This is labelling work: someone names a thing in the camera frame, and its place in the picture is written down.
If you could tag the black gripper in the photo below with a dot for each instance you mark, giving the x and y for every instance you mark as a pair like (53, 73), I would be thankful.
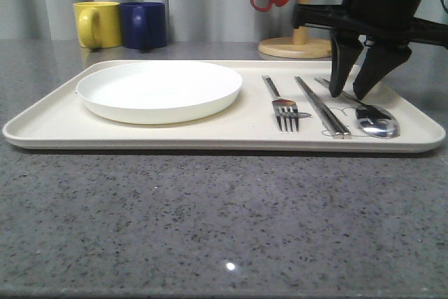
(389, 20)

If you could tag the silver spoon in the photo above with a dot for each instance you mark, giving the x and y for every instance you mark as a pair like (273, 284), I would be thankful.
(373, 120)

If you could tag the silver fork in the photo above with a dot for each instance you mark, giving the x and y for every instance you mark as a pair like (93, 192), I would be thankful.
(285, 110)

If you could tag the white round plate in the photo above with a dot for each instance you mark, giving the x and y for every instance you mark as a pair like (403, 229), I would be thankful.
(160, 92)

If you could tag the wooden mug tree stand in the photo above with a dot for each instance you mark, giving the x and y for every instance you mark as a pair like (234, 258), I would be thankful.
(298, 46)

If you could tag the cream rabbit print tray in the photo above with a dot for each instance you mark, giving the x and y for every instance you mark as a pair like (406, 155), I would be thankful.
(61, 121)

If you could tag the dark blue mug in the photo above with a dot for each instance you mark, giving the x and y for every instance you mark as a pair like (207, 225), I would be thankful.
(143, 25)

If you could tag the yellow mug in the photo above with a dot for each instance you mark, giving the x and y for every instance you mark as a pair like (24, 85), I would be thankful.
(98, 24)

